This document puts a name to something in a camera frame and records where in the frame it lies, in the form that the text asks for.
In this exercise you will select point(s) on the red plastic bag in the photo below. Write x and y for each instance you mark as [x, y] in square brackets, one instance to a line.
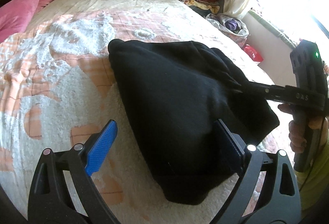
[252, 53]

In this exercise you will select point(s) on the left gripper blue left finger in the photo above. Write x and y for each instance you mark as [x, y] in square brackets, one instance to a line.
[98, 146]

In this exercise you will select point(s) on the floral laundry basket with clothes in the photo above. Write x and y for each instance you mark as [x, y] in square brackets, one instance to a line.
[231, 27]

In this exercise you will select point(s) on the black sweater orange cuffs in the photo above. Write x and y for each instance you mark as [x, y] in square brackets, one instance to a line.
[173, 93]

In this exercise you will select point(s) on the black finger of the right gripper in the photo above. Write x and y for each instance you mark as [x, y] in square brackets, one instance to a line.
[255, 88]

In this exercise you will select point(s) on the person's right hand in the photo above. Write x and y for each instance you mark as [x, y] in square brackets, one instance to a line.
[296, 131]

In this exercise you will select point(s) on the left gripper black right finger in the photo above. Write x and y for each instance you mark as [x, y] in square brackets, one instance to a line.
[230, 148]

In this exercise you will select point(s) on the pink duvet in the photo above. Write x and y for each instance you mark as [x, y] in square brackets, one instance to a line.
[17, 14]

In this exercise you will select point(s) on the peach white patterned bedspread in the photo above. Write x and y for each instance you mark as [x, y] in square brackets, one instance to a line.
[57, 88]

